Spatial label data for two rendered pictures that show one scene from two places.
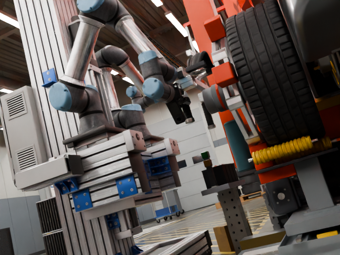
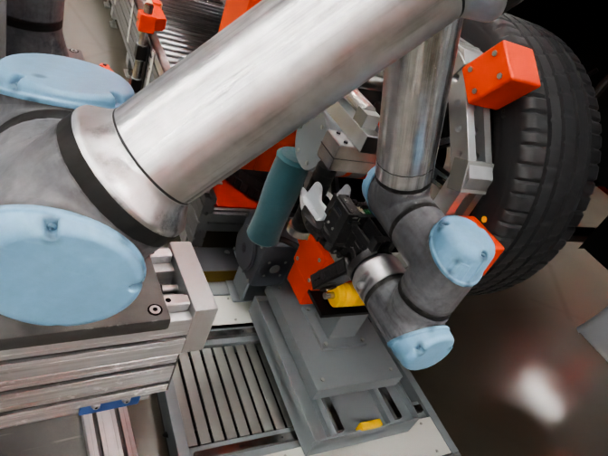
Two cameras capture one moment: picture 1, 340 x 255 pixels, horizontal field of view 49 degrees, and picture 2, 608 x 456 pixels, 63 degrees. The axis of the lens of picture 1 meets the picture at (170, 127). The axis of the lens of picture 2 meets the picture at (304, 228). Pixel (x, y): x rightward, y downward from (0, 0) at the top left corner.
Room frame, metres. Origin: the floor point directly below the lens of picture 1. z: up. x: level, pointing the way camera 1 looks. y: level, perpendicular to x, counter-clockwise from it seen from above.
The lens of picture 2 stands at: (1.26, 0.54, 1.26)
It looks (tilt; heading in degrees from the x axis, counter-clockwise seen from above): 33 degrees down; 301
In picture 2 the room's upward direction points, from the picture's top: 25 degrees clockwise
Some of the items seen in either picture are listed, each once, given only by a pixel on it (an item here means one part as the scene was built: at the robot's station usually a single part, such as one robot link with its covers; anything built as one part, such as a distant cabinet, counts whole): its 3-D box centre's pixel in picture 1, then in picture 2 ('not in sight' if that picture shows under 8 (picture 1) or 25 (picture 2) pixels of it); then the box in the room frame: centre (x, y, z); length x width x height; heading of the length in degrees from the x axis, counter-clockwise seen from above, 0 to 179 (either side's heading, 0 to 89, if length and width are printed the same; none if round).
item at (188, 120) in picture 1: (185, 106); (313, 198); (1.65, -0.09, 0.83); 0.04 x 0.04 x 0.16
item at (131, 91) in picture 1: (134, 92); not in sight; (2.44, 0.17, 1.21); 0.11 x 0.08 x 0.09; 148
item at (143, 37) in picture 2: not in sight; (140, 56); (3.31, -0.79, 0.30); 0.09 x 0.05 x 0.50; 159
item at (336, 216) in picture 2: (171, 94); (356, 238); (1.52, -0.05, 0.86); 0.12 x 0.08 x 0.09; 159
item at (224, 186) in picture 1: (224, 186); not in sight; (2.34, -0.22, 0.44); 0.43 x 0.17 x 0.03; 159
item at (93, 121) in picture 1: (93, 124); not in sight; (1.67, 0.34, 0.87); 0.15 x 0.15 x 0.10
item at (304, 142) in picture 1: (282, 150); (373, 293); (1.58, -0.43, 0.51); 0.29 x 0.06 x 0.06; 69
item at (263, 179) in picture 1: (273, 160); (329, 267); (1.71, -0.41, 0.48); 0.16 x 0.12 x 0.17; 69
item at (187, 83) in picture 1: (185, 83); (349, 151); (1.64, -0.12, 0.93); 0.09 x 0.05 x 0.05; 69
